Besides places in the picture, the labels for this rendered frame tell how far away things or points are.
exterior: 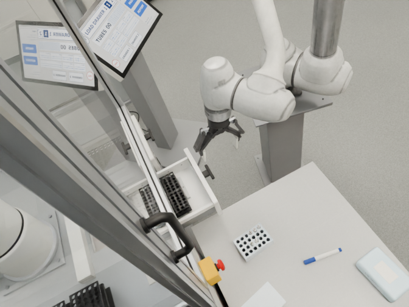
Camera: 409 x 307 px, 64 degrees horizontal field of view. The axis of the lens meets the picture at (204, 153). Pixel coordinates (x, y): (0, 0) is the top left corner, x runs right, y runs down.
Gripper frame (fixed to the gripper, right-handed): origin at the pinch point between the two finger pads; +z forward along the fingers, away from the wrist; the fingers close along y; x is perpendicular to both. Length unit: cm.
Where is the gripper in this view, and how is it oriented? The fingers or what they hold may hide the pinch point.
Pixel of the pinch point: (220, 151)
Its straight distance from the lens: 126.3
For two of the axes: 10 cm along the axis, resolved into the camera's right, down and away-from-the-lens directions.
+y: -9.1, 3.6, -2.1
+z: 0.6, 6.2, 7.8
